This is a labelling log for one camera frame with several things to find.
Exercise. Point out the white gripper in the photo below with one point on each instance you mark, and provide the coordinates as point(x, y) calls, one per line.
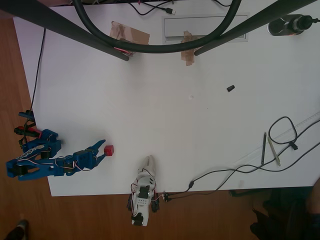
point(148, 168)

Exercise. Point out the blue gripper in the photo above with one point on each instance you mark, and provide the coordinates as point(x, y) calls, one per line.
point(90, 156)

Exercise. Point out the small red cube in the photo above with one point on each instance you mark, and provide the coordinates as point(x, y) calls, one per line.
point(109, 150)

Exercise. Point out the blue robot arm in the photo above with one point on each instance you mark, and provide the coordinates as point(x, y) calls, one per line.
point(32, 162)

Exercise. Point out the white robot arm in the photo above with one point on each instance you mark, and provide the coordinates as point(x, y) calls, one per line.
point(142, 200)

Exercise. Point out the red black table clamp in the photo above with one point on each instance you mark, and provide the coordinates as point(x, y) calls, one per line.
point(27, 132)

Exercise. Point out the blue black table clamp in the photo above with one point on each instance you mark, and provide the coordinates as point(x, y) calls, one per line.
point(26, 114)

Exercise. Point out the dark shoe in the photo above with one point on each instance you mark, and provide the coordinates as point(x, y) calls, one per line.
point(18, 230)

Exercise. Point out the small black cap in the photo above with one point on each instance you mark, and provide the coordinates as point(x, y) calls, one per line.
point(230, 88)

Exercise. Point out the narrow brown tape strip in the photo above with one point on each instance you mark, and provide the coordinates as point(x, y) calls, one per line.
point(188, 56)

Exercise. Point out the black pen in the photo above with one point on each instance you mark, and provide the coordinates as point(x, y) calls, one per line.
point(263, 150)

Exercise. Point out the wide brown tape patch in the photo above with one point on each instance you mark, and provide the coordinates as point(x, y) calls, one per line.
point(135, 35)

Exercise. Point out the grey-green pen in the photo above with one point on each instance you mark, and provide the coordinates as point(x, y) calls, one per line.
point(274, 152)

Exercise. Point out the black tripod leg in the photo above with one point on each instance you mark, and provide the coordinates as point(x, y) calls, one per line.
point(250, 25)
point(62, 27)

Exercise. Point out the clear plastic ruler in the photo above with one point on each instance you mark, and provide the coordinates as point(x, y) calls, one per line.
point(282, 136)

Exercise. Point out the black bag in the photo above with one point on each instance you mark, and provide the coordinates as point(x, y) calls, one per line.
point(280, 220)

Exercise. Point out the person's bare limb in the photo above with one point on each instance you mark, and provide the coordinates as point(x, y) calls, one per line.
point(314, 197)

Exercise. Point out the black round-base device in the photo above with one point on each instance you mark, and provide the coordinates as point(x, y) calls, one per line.
point(287, 25)

